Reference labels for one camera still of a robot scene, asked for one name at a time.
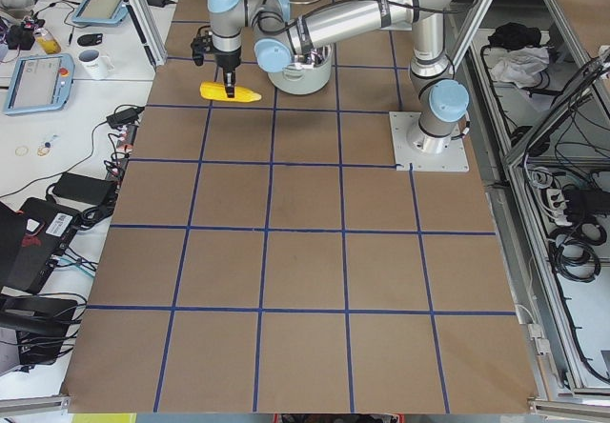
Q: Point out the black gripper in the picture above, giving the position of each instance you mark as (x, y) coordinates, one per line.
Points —
(227, 61)

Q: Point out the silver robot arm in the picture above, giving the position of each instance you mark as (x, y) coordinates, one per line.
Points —
(279, 40)

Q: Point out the pale green electric pot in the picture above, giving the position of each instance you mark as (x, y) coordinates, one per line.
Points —
(308, 73)

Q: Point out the blue teach pendant far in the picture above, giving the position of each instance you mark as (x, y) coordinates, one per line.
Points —
(100, 13)

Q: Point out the blue teach pendant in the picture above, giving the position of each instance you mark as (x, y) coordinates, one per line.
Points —
(100, 13)
(39, 83)

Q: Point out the black power adapter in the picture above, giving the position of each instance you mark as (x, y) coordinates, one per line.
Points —
(124, 117)

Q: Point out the white mug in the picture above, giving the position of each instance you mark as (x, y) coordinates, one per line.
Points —
(97, 64)

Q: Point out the blue teach pendant near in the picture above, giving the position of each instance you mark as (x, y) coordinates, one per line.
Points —
(39, 83)

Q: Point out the black laptop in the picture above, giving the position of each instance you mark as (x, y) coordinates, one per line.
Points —
(31, 240)

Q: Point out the aluminium frame post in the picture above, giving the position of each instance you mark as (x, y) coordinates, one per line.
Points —
(147, 31)

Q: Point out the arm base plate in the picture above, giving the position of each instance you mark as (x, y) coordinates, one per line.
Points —
(415, 150)

